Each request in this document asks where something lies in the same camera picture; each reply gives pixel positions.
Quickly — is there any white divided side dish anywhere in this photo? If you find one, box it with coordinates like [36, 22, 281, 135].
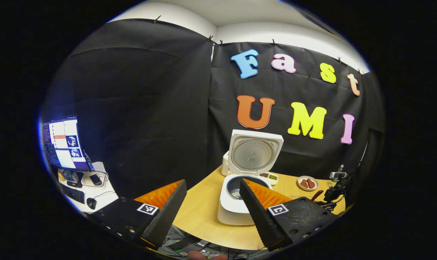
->
[258, 172, 279, 186]

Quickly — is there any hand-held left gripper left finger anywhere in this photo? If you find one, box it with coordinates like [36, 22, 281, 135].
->
[89, 179, 188, 250]

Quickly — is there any black backdrop cloth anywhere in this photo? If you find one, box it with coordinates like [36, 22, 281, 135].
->
[39, 18, 385, 203]

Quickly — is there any black keyboard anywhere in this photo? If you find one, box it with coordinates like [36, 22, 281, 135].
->
[61, 183, 86, 205]

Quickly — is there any round white plate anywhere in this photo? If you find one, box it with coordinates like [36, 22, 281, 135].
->
[297, 175, 319, 191]

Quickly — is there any computer monitor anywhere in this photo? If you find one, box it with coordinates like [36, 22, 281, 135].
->
[41, 116, 93, 171]

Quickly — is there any white rice cooker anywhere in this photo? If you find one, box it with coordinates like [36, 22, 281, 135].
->
[217, 129, 284, 226]

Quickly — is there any white side desk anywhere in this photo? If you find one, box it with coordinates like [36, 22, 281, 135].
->
[57, 161, 119, 214]

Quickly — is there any small white desk tray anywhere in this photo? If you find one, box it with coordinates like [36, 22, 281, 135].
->
[82, 171, 108, 188]

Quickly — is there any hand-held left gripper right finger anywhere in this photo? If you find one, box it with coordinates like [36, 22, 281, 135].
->
[239, 178, 340, 252]

